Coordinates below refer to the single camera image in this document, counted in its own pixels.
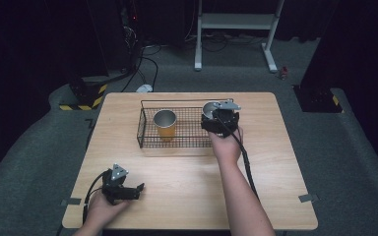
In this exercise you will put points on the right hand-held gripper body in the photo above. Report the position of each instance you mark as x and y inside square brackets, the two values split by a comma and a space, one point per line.
[228, 119]

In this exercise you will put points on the person's right hand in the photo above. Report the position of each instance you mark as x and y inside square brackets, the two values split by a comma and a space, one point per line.
[226, 147]

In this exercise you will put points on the silver metal cup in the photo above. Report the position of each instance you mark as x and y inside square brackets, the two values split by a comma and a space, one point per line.
[209, 109]

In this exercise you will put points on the small red object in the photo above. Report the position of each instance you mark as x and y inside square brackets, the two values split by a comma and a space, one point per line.
[284, 72]

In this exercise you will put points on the grey tape piece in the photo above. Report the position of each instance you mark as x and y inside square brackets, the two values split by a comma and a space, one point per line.
[71, 201]
[308, 197]

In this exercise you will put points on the white power strip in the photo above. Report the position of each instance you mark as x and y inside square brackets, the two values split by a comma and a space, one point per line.
[145, 88]

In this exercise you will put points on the black stand base yellow mark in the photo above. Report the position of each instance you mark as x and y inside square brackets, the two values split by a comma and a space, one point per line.
[318, 100]

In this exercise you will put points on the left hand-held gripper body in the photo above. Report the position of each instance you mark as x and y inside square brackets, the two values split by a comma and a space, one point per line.
[113, 187]

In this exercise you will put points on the orange-sided metal cup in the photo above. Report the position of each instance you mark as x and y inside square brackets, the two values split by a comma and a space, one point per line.
[165, 124]

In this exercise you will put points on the white metal stand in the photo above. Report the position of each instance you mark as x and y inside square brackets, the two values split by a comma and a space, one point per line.
[236, 21]

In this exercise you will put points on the person's left hand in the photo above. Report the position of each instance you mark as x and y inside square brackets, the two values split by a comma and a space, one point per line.
[103, 211]

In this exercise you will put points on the dark equipment rack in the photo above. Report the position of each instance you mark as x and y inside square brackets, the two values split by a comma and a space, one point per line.
[129, 36]

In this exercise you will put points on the black yellow striped stand base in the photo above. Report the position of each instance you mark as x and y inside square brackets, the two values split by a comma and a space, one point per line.
[88, 95]

